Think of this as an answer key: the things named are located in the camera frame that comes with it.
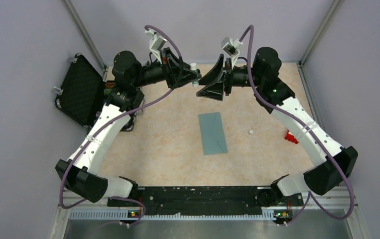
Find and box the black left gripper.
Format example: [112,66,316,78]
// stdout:
[132,47,201,89]

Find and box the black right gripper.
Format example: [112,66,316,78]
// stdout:
[196,55,263,101]

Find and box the green white glue stick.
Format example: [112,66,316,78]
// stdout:
[190,62,200,88]

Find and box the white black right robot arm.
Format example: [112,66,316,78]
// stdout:
[196,47,358,207]

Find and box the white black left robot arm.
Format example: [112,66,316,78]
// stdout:
[55,48,201,208]

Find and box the black poker chip case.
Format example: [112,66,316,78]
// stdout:
[54,53,106,127]

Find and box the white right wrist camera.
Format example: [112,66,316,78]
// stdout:
[221,37,243,69]

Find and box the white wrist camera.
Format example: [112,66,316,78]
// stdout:
[221,37,243,69]
[145,29,167,61]

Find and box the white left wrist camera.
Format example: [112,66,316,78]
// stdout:
[145,29,167,61]

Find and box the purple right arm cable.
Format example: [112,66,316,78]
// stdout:
[238,25,356,227]

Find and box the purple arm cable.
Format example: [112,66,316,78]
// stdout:
[59,25,184,229]
[238,25,356,227]

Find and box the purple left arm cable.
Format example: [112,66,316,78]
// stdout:
[59,25,184,229]

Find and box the aluminium front frame rail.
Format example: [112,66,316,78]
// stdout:
[50,186,350,239]

